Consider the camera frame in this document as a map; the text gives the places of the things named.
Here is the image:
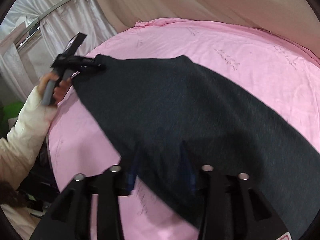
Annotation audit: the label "dark grey pants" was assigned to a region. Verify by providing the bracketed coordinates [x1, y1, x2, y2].
[72, 55, 319, 239]

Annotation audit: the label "beige curtain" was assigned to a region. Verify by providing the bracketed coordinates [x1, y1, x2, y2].
[97, 0, 319, 54]

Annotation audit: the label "person's left hand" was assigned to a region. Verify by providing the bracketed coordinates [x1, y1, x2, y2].
[37, 72, 71, 106]

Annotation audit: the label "pink bed sheet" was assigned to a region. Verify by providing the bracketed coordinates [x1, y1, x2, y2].
[47, 17, 320, 240]

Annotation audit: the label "silver satin curtain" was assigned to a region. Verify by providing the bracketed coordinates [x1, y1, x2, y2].
[1, 0, 117, 101]

